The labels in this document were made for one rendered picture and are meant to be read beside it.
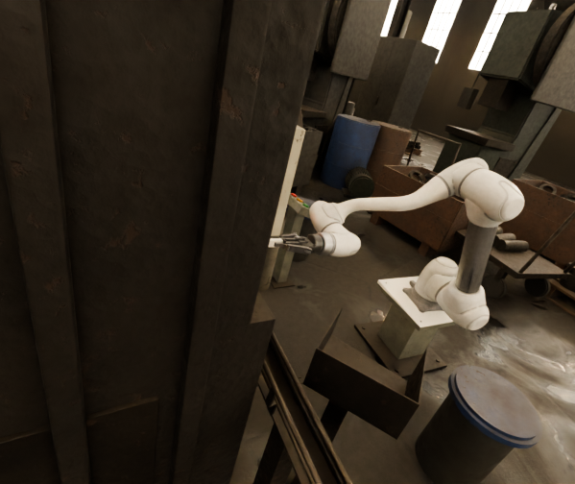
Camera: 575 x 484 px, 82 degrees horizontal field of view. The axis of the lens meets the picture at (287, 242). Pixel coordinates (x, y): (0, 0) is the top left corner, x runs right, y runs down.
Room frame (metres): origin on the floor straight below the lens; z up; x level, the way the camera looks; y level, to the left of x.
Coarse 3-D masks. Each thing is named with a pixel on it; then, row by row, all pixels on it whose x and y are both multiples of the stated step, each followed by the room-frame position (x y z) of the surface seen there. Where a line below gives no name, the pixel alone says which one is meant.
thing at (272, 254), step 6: (282, 228) 1.77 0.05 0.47; (270, 252) 1.74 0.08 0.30; (276, 252) 1.78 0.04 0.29; (270, 258) 1.75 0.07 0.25; (264, 264) 1.74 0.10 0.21; (270, 264) 1.75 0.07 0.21; (264, 270) 1.74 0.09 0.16; (270, 270) 1.76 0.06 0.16; (264, 276) 1.74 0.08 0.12; (270, 276) 1.77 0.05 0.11; (264, 282) 1.75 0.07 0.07; (258, 288) 1.74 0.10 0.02; (264, 288) 1.75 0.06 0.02
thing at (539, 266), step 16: (464, 240) 2.85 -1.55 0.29; (496, 240) 2.79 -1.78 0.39; (512, 240) 2.79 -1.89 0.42; (496, 256) 2.57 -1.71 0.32; (512, 256) 2.67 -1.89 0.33; (528, 256) 2.77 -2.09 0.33; (512, 272) 2.39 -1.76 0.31; (528, 272) 2.43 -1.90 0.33; (544, 272) 2.52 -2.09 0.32; (560, 272) 2.60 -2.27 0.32; (496, 288) 2.44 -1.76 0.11; (528, 288) 2.74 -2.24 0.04; (544, 288) 2.64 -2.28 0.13
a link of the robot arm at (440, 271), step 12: (432, 264) 1.53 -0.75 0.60; (444, 264) 1.50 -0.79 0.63; (456, 264) 1.53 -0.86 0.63; (420, 276) 1.55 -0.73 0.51; (432, 276) 1.49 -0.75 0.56; (444, 276) 1.47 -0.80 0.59; (456, 276) 1.48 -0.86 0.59; (420, 288) 1.51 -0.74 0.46; (432, 288) 1.46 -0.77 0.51; (432, 300) 1.48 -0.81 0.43
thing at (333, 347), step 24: (312, 360) 0.62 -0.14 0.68; (336, 360) 0.60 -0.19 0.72; (360, 360) 0.75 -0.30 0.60; (312, 384) 0.61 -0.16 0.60; (336, 384) 0.60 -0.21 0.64; (360, 384) 0.58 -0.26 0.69; (384, 384) 0.57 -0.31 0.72; (408, 384) 0.70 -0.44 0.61; (336, 408) 0.66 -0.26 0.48; (360, 408) 0.57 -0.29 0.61; (384, 408) 0.55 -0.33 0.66; (408, 408) 0.54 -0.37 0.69; (336, 432) 0.65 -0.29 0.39; (288, 480) 0.68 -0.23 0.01
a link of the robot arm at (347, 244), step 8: (336, 224) 1.28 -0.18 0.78; (328, 232) 1.24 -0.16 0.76; (336, 232) 1.22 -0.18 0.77; (344, 232) 1.24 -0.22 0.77; (336, 240) 1.18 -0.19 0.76; (344, 240) 1.20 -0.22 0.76; (352, 240) 1.23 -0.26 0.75; (336, 248) 1.17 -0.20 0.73; (344, 248) 1.19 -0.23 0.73; (352, 248) 1.21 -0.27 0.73
